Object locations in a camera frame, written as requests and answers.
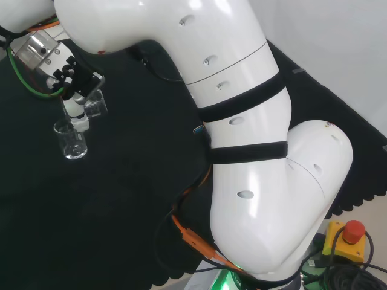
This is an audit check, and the large clear glass beaker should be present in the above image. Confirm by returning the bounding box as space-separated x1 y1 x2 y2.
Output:
53 118 89 160

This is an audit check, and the black cable bundle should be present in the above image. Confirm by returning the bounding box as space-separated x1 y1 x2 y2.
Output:
328 261 387 290

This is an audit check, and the small clear glass beaker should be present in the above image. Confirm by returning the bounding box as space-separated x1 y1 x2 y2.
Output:
82 89 109 119

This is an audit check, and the green terminal block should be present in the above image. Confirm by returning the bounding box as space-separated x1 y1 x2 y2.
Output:
303 256 327 273

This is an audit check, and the yellow stop button box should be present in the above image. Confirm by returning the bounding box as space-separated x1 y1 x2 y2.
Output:
320 219 367 267

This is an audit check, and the black bench cloth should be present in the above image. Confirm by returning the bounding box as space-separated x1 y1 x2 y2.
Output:
0 39 387 286

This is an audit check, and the green cable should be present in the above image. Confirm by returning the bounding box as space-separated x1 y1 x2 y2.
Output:
6 45 66 99

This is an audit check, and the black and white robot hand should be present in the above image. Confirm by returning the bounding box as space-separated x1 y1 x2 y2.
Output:
45 75 91 133

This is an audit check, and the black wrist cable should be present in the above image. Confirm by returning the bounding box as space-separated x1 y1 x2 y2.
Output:
0 25 31 49

